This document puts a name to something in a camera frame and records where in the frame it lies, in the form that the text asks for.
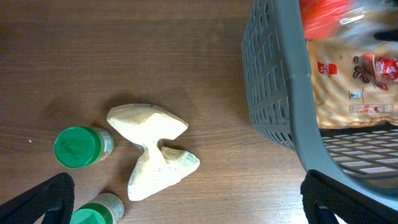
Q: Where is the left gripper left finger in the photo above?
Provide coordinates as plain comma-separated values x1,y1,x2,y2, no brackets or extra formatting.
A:
1,172,75,224

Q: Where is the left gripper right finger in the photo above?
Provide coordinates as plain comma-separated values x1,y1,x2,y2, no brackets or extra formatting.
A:
300,170,397,224

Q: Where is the green-lid jar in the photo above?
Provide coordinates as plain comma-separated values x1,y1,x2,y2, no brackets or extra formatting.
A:
53,127,114,169
70,193,125,224

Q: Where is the beige paper bag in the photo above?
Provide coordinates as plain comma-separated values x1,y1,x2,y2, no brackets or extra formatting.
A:
106,103,200,201

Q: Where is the yellow coffee bag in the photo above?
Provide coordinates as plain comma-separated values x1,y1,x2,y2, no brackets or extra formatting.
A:
307,40,397,129

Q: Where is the grey plastic basket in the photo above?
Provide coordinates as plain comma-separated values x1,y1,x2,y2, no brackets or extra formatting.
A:
241,0,397,210

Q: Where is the orange pasta packet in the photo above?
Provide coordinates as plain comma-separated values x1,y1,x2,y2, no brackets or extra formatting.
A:
299,0,397,42

